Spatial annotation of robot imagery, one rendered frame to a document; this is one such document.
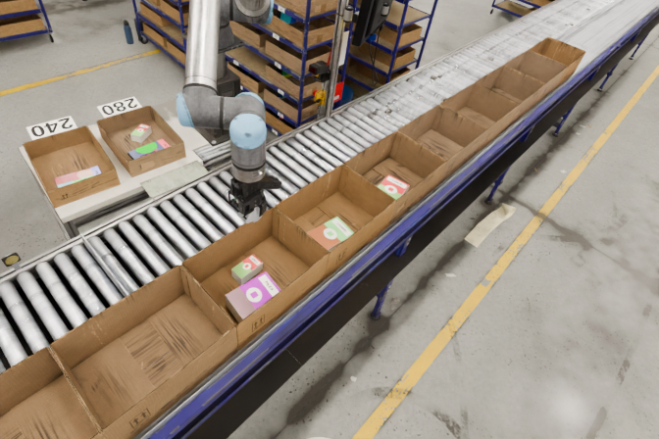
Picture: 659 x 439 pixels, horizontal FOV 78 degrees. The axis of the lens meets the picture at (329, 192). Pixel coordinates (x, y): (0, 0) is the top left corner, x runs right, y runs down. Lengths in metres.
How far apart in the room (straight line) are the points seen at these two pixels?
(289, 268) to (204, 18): 0.89
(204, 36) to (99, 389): 1.04
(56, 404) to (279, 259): 0.78
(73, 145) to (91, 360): 1.25
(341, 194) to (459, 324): 1.22
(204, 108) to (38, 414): 0.94
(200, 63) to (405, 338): 1.89
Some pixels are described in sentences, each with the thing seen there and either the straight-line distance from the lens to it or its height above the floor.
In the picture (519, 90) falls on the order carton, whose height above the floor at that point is 0.94.
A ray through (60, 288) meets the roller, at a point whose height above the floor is 0.75.
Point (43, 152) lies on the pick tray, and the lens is 2.42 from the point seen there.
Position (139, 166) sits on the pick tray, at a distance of 2.15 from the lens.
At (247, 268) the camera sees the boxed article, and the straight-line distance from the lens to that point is 1.52.
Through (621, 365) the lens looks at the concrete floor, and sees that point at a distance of 3.11.
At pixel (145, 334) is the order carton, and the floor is 0.88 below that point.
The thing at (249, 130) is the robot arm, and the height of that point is 1.55.
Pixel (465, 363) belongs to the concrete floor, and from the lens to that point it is 2.59.
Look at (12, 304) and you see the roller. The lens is 1.88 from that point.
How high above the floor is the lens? 2.18
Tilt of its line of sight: 44 degrees down
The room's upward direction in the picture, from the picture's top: 10 degrees clockwise
